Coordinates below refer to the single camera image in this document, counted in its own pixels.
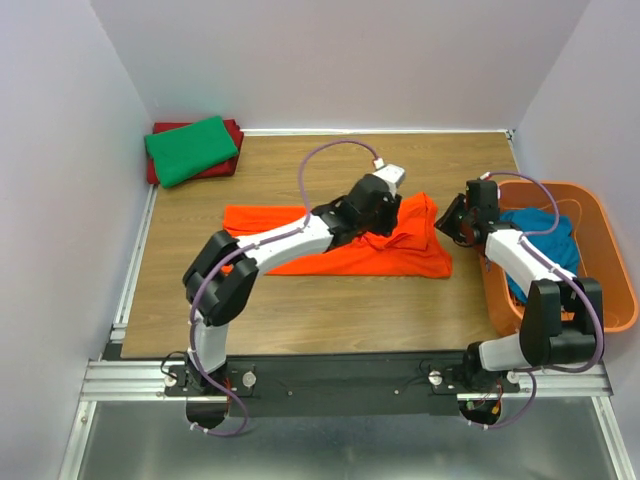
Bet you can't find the orange plastic laundry basket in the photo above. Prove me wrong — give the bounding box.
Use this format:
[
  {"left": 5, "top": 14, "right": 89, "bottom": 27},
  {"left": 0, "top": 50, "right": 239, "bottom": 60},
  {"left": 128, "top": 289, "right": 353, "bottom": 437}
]
[{"left": 480, "top": 182, "right": 639, "bottom": 336}]

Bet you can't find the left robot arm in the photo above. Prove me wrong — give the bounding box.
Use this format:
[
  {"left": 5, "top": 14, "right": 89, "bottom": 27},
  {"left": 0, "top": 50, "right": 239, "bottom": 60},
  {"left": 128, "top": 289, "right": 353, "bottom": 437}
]
[{"left": 183, "top": 165, "right": 405, "bottom": 395}]

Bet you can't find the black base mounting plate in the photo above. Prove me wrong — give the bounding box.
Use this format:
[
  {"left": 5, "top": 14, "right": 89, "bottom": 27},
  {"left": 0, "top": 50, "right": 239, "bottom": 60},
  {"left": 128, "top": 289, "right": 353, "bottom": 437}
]
[{"left": 164, "top": 350, "right": 519, "bottom": 428}]

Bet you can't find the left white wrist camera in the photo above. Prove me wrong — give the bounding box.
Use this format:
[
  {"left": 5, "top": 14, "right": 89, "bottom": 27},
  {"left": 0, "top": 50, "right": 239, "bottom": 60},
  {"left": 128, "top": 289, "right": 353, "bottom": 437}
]
[{"left": 373, "top": 158, "right": 406, "bottom": 196}]

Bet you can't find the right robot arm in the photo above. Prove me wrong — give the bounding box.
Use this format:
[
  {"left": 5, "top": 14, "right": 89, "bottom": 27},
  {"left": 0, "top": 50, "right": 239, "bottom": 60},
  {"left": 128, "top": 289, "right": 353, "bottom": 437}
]
[{"left": 435, "top": 173, "right": 604, "bottom": 392}]

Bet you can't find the orange t shirt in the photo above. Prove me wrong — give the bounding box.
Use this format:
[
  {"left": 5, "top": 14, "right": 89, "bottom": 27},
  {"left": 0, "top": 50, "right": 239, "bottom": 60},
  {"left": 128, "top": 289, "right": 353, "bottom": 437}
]
[{"left": 222, "top": 192, "right": 453, "bottom": 279}]

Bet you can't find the green folded t shirt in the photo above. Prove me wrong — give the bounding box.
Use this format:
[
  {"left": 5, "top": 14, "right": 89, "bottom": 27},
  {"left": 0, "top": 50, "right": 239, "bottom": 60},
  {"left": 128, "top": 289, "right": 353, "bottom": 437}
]
[{"left": 144, "top": 116, "right": 240, "bottom": 189}]

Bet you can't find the dark red folded t shirt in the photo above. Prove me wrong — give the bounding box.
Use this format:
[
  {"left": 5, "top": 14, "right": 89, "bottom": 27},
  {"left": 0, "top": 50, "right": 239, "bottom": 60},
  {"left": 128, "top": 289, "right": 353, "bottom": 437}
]
[{"left": 146, "top": 119, "right": 244, "bottom": 185}]

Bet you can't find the blue crumpled t shirt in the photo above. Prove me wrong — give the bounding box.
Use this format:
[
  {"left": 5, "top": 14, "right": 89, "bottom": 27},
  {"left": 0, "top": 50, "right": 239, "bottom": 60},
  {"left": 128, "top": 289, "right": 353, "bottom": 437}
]
[{"left": 501, "top": 208, "right": 581, "bottom": 275}]

